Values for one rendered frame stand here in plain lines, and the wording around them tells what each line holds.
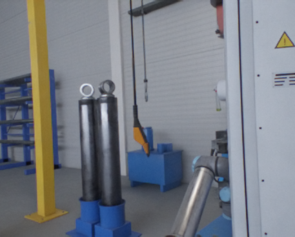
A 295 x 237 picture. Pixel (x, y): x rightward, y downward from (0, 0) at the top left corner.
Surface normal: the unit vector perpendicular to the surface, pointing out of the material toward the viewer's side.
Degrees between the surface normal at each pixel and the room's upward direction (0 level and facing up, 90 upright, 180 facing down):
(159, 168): 90
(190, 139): 90
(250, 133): 90
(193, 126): 90
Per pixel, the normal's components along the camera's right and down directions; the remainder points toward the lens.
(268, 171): -0.16, 0.02
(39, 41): 0.77, -0.03
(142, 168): -0.63, 0.04
